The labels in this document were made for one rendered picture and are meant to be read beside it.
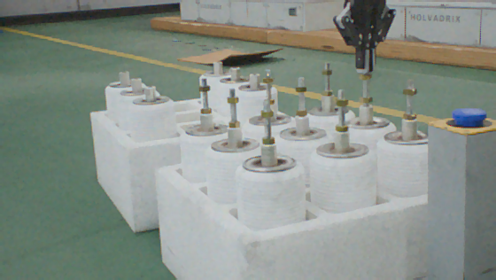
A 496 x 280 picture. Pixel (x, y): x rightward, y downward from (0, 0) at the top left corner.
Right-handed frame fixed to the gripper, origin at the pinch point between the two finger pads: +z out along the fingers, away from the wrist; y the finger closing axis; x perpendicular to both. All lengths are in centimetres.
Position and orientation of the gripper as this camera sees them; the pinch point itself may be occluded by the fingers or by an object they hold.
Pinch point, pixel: (365, 59)
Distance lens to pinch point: 114.6
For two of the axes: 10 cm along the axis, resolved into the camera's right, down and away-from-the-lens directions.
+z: 0.6, 9.7, 2.5
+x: -6.4, -1.5, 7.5
